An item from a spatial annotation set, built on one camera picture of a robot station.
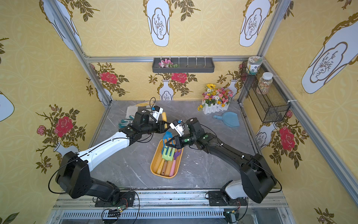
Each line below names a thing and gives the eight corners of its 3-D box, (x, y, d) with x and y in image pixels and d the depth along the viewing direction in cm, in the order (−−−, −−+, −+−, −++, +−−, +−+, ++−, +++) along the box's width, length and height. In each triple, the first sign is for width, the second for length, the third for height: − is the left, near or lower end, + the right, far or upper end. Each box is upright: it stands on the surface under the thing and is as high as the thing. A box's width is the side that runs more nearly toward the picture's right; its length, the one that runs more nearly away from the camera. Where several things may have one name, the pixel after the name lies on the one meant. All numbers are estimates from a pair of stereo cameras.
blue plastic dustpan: (215, 127, 108) (216, 124, 105) (212, 114, 116) (213, 111, 114) (239, 127, 107) (241, 124, 105) (235, 114, 116) (236, 111, 114)
